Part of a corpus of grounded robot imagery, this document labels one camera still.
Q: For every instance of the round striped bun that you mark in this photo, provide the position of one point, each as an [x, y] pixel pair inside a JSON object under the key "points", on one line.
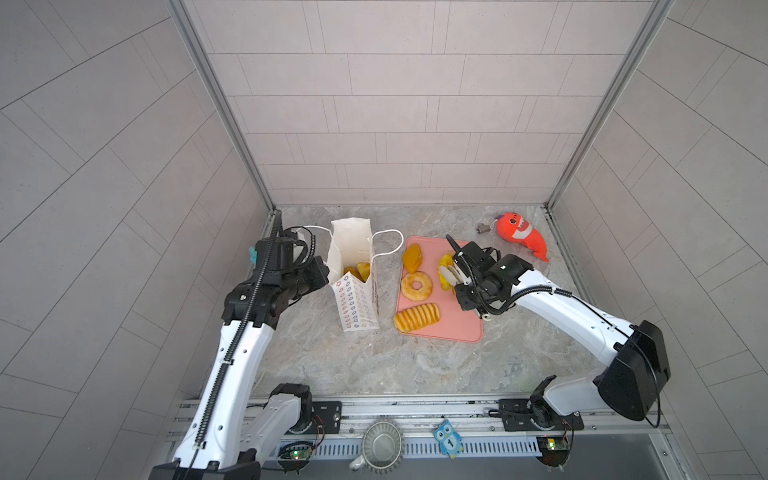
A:
{"points": [[364, 270]]}

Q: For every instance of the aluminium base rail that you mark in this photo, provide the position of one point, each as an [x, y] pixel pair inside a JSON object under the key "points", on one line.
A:
{"points": [[418, 415]]}

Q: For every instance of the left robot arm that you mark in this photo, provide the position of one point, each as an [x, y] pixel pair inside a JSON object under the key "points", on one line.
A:
{"points": [[212, 448]]}

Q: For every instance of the pink plastic tray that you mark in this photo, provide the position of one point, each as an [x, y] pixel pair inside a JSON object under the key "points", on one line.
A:
{"points": [[454, 324]]}

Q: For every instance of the dark orange oval bread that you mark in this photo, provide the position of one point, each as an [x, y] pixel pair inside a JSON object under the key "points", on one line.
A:
{"points": [[412, 258]]}

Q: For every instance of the left green circuit board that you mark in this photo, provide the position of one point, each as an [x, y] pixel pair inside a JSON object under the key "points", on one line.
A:
{"points": [[295, 456]]}

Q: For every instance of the ring shaped bread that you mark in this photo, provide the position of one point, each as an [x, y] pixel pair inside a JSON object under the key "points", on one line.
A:
{"points": [[416, 287]]}

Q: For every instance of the right circuit board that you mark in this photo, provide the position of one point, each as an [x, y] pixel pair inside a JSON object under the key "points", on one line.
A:
{"points": [[555, 451]]}

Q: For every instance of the blue owl figurine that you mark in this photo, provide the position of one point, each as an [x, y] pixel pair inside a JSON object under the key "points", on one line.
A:
{"points": [[449, 440]]}

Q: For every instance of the long brown baguette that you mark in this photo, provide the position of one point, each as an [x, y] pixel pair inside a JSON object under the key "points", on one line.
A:
{"points": [[354, 272]]}

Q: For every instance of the ridged yellow bread loaf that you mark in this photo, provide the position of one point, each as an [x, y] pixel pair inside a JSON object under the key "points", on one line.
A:
{"points": [[417, 317]]}

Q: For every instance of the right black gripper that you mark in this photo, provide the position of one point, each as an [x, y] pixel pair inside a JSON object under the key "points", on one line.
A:
{"points": [[462, 302]]}

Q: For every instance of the white printed paper bag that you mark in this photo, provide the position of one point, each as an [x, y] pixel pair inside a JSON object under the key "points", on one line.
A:
{"points": [[351, 261]]}

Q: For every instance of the metal fluted cup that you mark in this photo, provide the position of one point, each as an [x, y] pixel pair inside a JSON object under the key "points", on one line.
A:
{"points": [[382, 448]]}

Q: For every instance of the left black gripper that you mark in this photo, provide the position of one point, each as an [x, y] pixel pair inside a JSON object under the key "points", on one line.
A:
{"points": [[318, 279]]}

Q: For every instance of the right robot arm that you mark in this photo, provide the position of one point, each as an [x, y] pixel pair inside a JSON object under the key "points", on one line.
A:
{"points": [[634, 365]]}

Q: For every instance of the red plush fish toy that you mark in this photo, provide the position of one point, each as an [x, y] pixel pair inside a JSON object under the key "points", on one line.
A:
{"points": [[513, 228]]}

